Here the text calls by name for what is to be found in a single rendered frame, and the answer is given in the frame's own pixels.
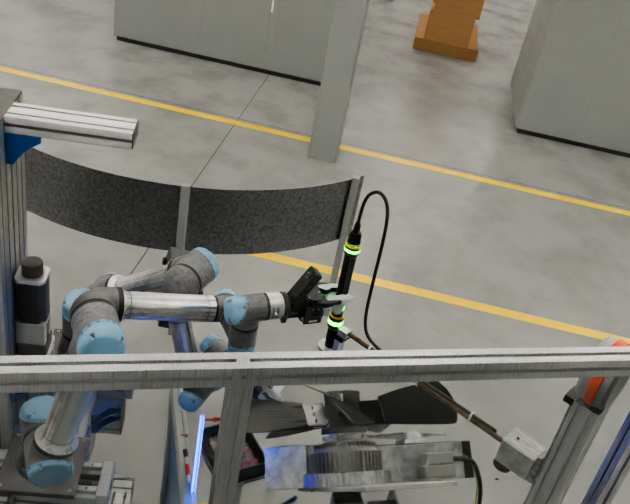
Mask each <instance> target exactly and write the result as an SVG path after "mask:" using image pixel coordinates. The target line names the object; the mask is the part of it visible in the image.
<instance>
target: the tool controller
mask: <svg viewBox="0 0 630 504"><path fill-rule="evenodd" d="M188 253H190V251H188V250H184V249H179V248H175V247H170V248H169V250H168V252H167V255H166V257H163V259H162V264H163V265H162V266H165V265H168V263H169V261H170V260H171V259H173V258H176V257H180V256H183V255H186V254H188ZM158 326H159V327H164V328H169V329H170V327H169V322H168V321H161V320H158Z"/></svg>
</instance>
